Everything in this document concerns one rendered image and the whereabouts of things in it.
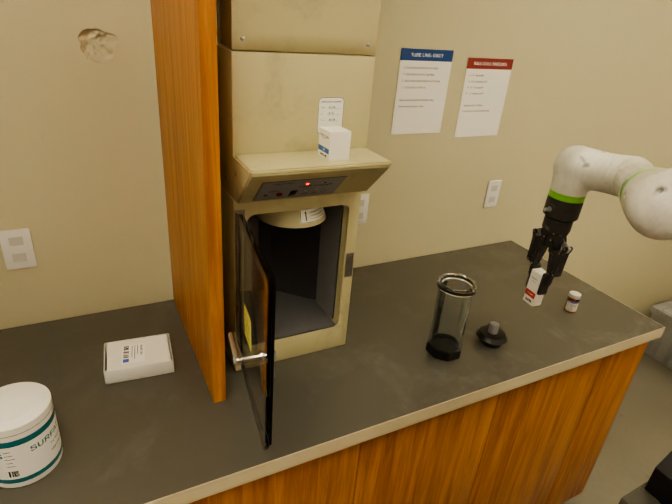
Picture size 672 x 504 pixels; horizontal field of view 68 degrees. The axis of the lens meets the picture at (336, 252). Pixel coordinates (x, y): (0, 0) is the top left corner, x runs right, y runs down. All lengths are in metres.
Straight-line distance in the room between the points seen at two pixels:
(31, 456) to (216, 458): 0.34
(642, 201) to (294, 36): 0.71
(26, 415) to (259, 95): 0.74
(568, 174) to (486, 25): 0.71
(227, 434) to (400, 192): 1.07
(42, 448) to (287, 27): 0.93
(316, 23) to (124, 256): 0.88
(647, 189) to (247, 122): 0.75
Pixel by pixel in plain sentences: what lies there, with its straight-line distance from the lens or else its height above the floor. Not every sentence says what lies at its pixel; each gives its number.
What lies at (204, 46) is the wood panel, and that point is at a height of 1.72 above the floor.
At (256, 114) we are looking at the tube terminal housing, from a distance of 1.07.
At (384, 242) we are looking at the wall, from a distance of 1.91.
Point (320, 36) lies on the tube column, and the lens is 1.10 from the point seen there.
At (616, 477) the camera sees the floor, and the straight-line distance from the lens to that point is 2.77.
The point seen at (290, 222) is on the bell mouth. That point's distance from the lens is 1.20.
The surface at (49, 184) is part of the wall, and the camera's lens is 1.50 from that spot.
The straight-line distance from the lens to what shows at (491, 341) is 1.53.
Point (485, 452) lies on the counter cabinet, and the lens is 1.69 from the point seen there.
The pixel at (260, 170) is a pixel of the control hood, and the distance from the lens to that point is 0.97.
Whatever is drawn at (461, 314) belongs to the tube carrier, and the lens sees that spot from 1.38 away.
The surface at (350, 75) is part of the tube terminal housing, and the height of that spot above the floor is 1.67.
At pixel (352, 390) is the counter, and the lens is 1.30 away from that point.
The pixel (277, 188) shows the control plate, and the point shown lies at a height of 1.45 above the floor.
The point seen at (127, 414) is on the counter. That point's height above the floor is 0.94.
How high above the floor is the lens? 1.80
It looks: 26 degrees down
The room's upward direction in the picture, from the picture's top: 5 degrees clockwise
